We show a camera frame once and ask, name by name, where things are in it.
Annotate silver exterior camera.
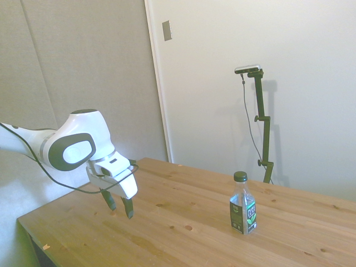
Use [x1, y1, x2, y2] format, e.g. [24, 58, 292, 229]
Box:
[234, 64, 261, 75]

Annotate black camera stand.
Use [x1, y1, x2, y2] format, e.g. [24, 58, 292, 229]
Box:
[246, 69, 274, 184]

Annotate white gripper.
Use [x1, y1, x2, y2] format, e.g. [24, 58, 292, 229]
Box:
[85, 161, 139, 220]

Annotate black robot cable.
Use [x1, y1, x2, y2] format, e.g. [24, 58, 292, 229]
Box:
[0, 122, 139, 195]

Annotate grey wall switch plate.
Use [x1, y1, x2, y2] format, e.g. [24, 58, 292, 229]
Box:
[161, 19, 173, 42]

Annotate white door frame trim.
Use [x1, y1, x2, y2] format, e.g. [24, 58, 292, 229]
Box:
[144, 0, 174, 164]

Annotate clear plastic tea bottle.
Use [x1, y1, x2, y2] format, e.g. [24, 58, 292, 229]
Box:
[229, 171, 258, 235]

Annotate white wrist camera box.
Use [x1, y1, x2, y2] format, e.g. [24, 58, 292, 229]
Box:
[93, 151, 132, 179]

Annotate thin black camera cable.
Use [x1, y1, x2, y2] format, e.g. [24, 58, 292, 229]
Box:
[240, 73, 264, 161]

